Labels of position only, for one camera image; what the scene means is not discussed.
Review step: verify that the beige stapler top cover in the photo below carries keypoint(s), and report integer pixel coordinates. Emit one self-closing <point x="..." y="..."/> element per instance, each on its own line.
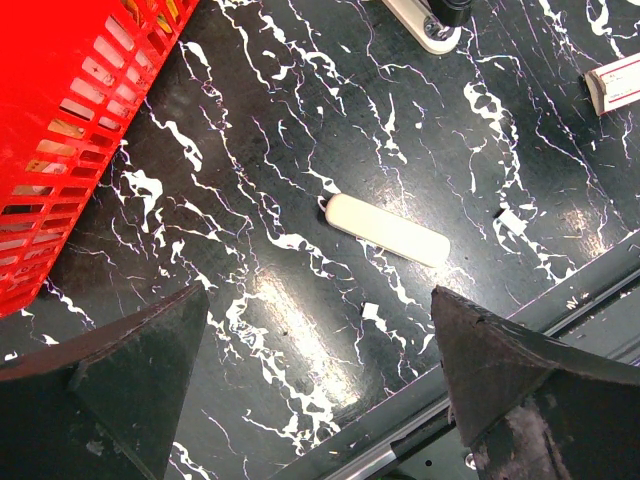
<point x="387" y="230"/>

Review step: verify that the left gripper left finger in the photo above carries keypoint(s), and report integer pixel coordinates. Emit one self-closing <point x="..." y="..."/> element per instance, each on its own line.
<point x="105" y="404"/>

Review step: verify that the small strip of staples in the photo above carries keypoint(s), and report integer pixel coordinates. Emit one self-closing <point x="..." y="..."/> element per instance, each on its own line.
<point x="510" y="221"/>

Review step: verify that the red white staple box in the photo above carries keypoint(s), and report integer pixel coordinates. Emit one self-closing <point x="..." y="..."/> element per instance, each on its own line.
<point x="614" y="85"/>

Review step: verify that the stapler base with black magazine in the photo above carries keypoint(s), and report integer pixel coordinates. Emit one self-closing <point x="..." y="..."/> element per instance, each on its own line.
<point x="435" y="24"/>

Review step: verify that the red plastic shopping basket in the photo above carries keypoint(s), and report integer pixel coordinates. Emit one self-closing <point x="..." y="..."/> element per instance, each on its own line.
<point x="73" y="76"/>

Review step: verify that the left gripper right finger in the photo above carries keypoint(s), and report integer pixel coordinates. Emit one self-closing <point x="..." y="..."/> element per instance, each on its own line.
<point x="532" y="407"/>

